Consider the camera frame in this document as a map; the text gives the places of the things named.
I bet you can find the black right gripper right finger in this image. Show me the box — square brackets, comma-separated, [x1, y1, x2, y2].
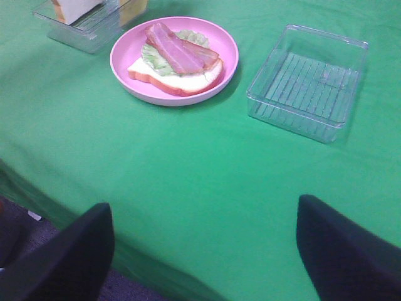
[296, 194, 400, 300]

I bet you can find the green tablecloth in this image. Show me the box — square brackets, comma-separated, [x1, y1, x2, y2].
[1, 1, 400, 300]

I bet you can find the pink round plate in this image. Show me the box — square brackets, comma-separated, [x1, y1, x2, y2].
[110, 16, 239, 107]

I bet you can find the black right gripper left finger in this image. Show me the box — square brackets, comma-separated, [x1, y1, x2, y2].
[1, 203, 115, 300]

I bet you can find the clear plastic tray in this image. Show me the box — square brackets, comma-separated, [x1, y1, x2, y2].
[246, 24, 369, 144]
[33, 1, 138, 53]

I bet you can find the green lettuce leaf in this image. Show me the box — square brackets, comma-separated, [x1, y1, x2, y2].
[141, 29, 210, 76]

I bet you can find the bread slice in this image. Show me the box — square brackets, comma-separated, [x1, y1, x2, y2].
[51, 0, 103, 25]
[127, 58, 224, 97]

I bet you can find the yellow cheese slice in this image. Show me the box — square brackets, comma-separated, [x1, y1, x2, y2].
[119, 0, 148, 26]

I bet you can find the left clear plastic tray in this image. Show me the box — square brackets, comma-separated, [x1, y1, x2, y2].
[33, 1, 138, 53]

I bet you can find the right clear plastic tray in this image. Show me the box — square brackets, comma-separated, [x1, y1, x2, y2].
[246, 24, 369, 144]

